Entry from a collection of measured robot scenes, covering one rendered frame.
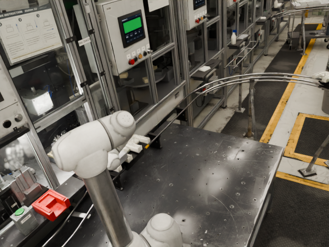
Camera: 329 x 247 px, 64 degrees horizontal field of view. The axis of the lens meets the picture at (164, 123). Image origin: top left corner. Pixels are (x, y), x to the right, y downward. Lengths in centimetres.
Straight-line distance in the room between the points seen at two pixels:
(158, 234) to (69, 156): 58
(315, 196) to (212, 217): 137
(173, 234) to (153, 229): 9
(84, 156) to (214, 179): 110
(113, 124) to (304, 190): 219
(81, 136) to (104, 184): 21
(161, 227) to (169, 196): 51
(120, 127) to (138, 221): 85
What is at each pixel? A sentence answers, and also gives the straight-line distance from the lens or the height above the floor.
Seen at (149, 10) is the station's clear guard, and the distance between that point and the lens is 221.
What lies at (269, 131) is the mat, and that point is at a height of 1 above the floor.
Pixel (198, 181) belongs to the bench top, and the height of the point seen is 68.
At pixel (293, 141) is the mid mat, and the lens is 341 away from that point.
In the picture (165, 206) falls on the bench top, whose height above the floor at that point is 68.
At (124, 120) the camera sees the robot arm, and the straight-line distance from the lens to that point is 98.
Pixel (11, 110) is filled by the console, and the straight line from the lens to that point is 146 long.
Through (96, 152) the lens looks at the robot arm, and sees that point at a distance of 98.
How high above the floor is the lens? 199
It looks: 32 degrees down
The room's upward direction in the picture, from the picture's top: 9 degrees counter-clockwise
